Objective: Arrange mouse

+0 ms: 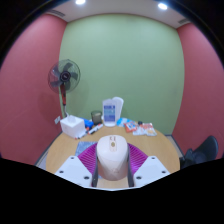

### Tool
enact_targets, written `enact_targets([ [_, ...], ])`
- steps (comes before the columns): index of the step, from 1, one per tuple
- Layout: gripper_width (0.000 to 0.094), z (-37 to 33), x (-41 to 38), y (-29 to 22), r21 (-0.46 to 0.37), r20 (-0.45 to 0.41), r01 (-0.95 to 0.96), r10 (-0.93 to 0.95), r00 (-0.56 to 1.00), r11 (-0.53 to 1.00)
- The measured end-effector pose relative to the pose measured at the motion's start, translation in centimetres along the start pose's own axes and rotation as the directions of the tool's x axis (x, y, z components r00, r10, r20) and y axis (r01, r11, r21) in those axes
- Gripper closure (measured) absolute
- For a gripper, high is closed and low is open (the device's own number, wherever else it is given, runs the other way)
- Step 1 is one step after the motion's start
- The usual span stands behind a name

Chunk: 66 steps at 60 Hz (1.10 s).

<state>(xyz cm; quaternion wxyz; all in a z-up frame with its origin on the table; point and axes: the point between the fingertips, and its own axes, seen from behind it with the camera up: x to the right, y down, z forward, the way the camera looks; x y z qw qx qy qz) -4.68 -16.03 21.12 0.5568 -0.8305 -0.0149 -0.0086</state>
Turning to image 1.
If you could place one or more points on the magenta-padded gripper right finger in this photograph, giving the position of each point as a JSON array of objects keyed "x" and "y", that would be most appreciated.
[{"x": 150, "y": 170}]

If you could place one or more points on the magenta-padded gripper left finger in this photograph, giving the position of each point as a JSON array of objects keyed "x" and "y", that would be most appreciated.
[{"x": 75, "y": 170}]

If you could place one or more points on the cream pink computer mouse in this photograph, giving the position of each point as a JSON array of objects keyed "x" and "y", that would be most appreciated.
[{"x": 112, "y": 160}]

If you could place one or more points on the blue patterned mouse pad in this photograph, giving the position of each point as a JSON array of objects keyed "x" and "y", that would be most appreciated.
[{"x": 85, "y": 146}]

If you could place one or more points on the red capped whiteboard marker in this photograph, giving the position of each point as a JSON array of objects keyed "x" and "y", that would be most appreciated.
[{"x": 84, "y": 133}]

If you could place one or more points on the white orange snack packet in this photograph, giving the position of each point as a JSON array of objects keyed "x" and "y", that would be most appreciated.
[{"x": 145, "y": 129}]

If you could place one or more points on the white tissue box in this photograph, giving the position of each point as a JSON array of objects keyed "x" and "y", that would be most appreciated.
[{"x": 71, "y": 126}]

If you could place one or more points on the black capped whiteboard marker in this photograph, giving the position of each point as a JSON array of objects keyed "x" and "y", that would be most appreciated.
[{"x": 95, "y": 128}]

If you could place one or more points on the blue whiteboard eraser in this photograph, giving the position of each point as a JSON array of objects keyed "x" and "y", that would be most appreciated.
[{"x": 88, "y": 123}]

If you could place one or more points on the black office chair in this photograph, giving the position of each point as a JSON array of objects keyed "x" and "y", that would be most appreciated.
[{"x": 201, "y": 151}]

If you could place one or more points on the light blue snack packet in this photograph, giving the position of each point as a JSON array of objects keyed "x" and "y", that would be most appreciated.
[{"x": 121, "y": 122}]

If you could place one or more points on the dark mesh pen cup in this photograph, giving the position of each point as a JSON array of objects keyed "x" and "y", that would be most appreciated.
[{"x": 96, "y": 117}]

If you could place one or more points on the white blue sign stand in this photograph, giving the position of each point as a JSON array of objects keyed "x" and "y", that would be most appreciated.
[{"x": 110, "y": 112}]

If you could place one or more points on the red black standing fan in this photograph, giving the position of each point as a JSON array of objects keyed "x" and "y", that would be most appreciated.
[{"x": 64, "y": 76}]

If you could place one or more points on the round ceiling light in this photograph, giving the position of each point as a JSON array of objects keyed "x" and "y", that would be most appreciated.
[{"x": 162, "y": 6}]

